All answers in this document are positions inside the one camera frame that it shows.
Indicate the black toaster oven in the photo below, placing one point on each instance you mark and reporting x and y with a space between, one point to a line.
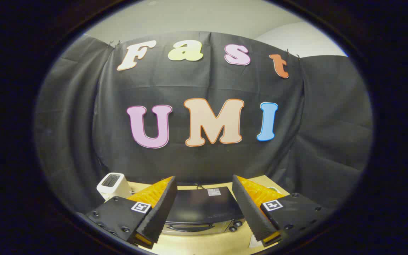
204 207

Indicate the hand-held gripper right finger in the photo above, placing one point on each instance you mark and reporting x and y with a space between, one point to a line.
250 209

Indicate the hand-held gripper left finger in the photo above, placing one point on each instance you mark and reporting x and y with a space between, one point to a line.
161 209

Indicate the white pop-up toaster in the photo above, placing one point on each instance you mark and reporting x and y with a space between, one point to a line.
113 186

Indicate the black backdrop cloth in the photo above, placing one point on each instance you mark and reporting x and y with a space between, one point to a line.
204 81

